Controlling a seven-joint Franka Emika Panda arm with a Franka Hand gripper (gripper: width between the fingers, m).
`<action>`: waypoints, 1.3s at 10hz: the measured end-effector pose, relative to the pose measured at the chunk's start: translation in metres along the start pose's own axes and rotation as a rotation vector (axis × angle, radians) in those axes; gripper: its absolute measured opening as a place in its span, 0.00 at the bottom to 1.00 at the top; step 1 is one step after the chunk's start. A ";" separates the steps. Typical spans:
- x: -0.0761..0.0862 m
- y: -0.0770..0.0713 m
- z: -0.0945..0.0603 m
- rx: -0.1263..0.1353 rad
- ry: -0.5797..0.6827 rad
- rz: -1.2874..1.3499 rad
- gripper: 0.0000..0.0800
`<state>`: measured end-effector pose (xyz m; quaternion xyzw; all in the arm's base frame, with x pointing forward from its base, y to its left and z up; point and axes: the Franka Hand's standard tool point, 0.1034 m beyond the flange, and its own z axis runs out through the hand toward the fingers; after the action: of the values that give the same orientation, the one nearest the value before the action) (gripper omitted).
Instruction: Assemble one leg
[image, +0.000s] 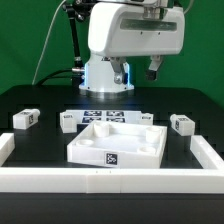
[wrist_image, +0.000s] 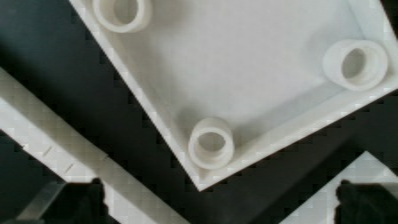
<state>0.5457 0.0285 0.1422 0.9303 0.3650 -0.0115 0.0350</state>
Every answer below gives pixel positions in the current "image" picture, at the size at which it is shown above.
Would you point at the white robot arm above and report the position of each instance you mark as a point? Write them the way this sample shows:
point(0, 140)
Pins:
point(98, 72)

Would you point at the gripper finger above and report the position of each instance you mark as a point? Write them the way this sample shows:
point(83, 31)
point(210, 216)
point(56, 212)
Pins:
point(152, 71)
point(118, 68)

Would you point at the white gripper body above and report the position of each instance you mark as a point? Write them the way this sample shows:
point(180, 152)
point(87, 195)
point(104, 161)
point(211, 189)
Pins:
point(122, 30)

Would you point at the white U-shaped obstacle fence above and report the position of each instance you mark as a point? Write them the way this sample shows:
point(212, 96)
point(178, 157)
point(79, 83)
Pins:
point(209, 178)

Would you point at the white marker base plate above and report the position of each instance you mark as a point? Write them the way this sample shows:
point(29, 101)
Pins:
point(122, 116)

